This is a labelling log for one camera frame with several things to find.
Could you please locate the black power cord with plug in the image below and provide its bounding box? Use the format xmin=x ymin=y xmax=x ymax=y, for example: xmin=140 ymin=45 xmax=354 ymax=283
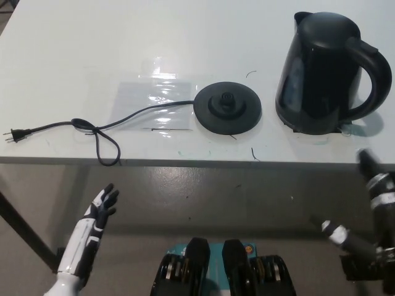
xmin=2 ymin=100 xmax=197 ymax=167

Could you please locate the clear plastic sheet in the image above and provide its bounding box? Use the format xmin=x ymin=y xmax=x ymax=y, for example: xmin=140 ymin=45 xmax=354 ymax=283
xmin=110 ymin=57 xmax=194 ymax=133

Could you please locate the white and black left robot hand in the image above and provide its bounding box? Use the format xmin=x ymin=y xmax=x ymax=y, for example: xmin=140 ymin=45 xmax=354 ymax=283
xmin=46 ymin=183 xmax=120 ymax=296

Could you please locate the black table leg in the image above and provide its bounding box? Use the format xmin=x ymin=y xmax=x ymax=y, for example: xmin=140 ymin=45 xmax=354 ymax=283
xmin=0 ymin=191 xmax=67 ymax=274

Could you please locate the black robot torso teal top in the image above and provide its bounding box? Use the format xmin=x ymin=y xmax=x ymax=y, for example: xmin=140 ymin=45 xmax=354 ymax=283
xmin=149 ymin=236 xmax=299 ymax=296

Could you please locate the round black kettle base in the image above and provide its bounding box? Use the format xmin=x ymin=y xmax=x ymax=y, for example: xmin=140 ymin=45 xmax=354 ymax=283
xmin=193 ymin=81 xmax=263 ymax=136

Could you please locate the black electric kettle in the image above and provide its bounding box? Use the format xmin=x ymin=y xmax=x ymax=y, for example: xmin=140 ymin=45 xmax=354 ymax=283
xmin=274 ymin=11 xmax=393 ymax=136

